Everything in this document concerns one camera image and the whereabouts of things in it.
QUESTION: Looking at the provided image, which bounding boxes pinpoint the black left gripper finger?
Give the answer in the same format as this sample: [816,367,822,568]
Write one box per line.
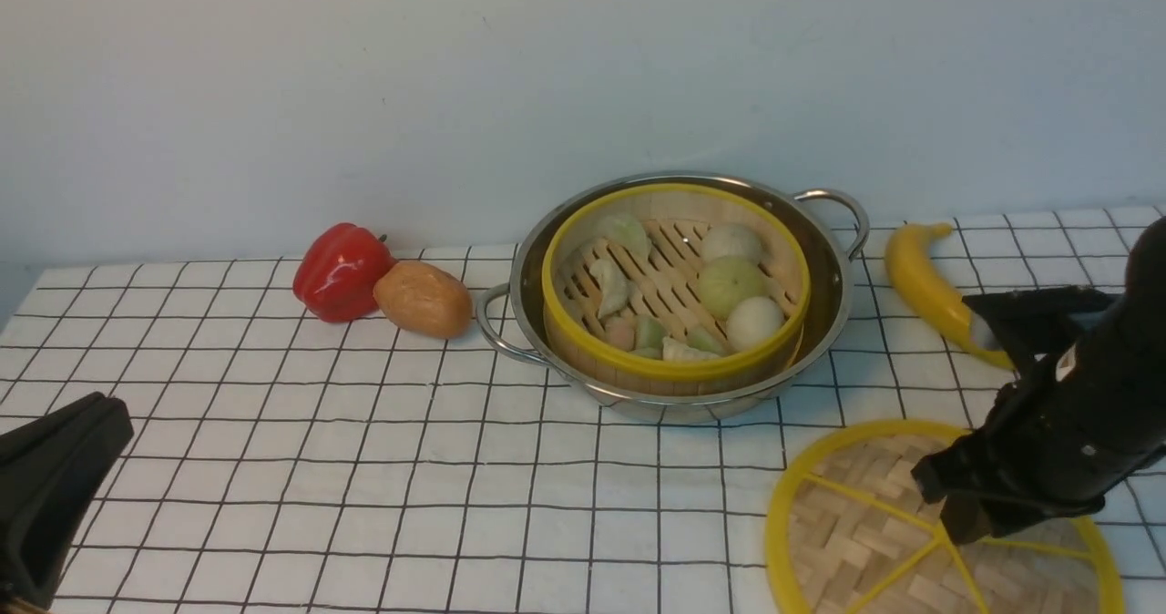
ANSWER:
[1,393,134,611]

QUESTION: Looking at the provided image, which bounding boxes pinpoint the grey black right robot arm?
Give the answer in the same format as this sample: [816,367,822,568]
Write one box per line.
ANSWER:
[912,220,1165,545]

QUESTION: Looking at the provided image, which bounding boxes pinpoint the stainless steel two-handled pot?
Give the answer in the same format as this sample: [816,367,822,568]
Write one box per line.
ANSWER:
[476,171,871,424]

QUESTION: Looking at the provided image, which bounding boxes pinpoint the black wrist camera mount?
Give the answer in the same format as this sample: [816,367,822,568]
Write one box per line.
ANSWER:
[957,285,1121,374]

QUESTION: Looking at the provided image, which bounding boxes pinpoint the pink dumpling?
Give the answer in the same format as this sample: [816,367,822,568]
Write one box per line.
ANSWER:
[603,315,637,352]

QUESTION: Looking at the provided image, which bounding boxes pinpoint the white checkered tablecloth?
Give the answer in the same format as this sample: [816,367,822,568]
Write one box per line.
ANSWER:
[1,223,1005,613]

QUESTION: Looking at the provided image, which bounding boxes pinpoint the green round bun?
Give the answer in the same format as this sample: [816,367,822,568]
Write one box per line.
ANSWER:
[695,256,770,322]

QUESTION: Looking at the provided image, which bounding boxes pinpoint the bamboo steamer basket yellow rim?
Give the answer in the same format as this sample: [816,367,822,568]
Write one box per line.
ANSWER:
[540,179,813,397]

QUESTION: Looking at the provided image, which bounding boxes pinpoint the yellow banana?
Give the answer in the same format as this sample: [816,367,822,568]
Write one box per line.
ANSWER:
[885,223,1014,372]

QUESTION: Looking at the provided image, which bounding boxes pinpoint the red bell pepper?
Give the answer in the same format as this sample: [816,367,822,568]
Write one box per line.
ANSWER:
[292,223,396,323]

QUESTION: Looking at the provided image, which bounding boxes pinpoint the white round bun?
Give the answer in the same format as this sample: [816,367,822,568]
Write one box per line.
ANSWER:
[724,297,786,352]
[701,223,765,264]

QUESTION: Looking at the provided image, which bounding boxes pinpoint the white dumpling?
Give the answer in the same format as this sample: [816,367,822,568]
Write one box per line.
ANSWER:
[588,257,630,322]

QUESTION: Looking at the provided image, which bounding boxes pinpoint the brown bread roll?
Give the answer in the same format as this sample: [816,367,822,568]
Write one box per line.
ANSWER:
[373,261,475,340]

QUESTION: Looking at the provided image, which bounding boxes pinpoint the small green-white dumpling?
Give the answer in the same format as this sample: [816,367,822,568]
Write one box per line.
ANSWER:
[661,327,730,364]

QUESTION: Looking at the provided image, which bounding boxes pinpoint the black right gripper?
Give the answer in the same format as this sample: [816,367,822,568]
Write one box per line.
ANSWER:
[911,323,1163,546]

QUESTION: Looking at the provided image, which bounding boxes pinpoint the woven bamboo steamer lid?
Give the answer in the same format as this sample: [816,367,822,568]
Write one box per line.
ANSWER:
[763,419,1126,613]

